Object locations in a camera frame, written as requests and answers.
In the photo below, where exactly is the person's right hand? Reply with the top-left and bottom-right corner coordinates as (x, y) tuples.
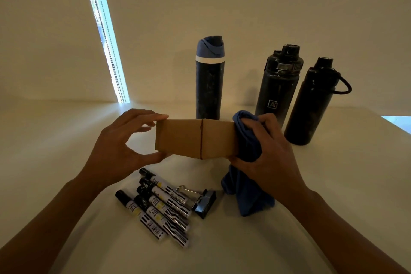
(229, 113), (309, 208)

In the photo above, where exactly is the person's left hand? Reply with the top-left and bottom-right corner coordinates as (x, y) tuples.
(78, 108), (173, 193)

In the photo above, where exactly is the blue cloth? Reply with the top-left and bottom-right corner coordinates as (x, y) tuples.
(220, 110), (276, 217)

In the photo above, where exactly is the black white striped marker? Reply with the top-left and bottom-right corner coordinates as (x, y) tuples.
(139, 167), (193, 208)
(136, 185), (191, 232)
(134, 194), (190, 249)
(139, 176), (193, 219)

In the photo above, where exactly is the black bottle with loop handle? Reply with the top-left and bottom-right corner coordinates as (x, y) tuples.
(283, 57), (353, 146)

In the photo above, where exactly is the barcode label black marker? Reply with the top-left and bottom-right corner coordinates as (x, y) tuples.
(115, 189), (167, 241)

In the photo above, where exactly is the black grey gradient bottle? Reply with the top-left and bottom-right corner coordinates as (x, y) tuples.
(254, 44), (304, 128)

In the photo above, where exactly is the black binder clip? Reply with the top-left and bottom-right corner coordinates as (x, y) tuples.
(175, 185), (217, 220)

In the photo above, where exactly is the brown paper box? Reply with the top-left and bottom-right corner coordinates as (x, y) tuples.
(155, 119), (240, 160)

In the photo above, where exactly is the navy bottle with blue lid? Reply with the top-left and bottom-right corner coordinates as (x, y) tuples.
(195, 36), (226, 120)

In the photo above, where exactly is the person's right forearm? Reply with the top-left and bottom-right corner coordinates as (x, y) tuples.
(284, 187), (410, 274)

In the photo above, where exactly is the person's left forearm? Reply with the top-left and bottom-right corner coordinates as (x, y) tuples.
(0, 177), (98, 274)

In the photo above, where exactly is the beaded blind chain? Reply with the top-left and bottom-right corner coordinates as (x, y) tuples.
(83, 0), (127, 104)

